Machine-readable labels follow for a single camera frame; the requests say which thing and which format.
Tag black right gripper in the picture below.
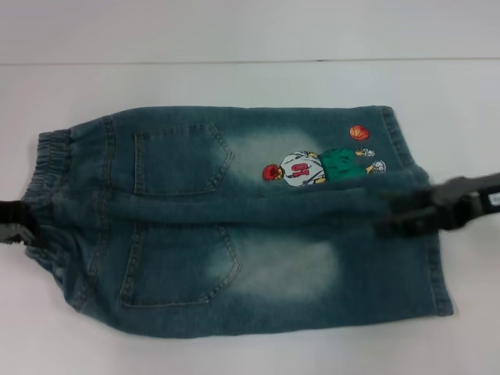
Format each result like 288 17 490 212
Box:
374 171 500 239

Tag blue denim shorts with embroidery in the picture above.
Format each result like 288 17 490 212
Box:
21 104 455 333

